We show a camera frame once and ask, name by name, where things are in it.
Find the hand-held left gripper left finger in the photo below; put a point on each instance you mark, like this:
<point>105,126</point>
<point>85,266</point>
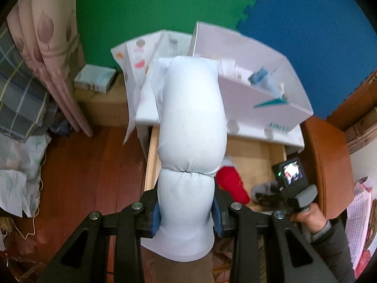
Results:
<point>155,221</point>

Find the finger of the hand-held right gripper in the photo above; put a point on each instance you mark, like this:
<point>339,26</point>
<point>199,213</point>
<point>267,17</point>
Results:
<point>271,200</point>

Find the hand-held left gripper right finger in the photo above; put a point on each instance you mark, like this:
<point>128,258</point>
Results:
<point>217,218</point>

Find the grey underwear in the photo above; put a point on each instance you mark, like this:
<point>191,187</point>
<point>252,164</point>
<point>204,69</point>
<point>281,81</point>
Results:
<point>262,187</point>

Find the red underwear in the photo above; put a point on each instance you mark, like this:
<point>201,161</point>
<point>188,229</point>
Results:
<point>232,182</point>

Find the white shoe box teal print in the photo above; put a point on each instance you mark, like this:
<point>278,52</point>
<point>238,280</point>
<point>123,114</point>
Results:
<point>250,100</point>

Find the white underwear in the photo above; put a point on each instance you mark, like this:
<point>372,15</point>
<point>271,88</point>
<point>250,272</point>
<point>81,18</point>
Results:
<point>188,123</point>

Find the person's right forearm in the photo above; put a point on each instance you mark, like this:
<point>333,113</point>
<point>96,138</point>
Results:
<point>335,253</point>

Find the person's right hand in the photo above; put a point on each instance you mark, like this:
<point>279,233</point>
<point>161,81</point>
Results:
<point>312,218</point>

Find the pink white mesh bag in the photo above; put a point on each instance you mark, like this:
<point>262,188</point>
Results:
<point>362,212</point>

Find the brown cardboard box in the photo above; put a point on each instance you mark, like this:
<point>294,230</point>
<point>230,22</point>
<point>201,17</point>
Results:
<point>359,109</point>

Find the light wooden bench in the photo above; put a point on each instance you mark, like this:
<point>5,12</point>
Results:
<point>100,109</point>

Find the dark blue plastic packet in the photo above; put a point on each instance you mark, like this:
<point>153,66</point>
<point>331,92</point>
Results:
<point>60,126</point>

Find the blue foam mat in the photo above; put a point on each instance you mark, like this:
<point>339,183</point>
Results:
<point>309,35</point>

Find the white crumpled plastic sheet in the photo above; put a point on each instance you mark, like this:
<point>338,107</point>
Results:
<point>17,168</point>

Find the small pale blue box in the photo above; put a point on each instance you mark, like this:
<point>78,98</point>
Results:
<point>94,78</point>

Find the white cardboard box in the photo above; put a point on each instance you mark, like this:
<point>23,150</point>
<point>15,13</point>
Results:
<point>138,64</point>

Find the grey plaid blanket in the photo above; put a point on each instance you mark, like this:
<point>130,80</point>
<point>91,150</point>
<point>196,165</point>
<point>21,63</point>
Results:
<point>20,94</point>

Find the green foam mat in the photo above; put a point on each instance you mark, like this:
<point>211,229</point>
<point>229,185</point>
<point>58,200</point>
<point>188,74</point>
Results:
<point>147,6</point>

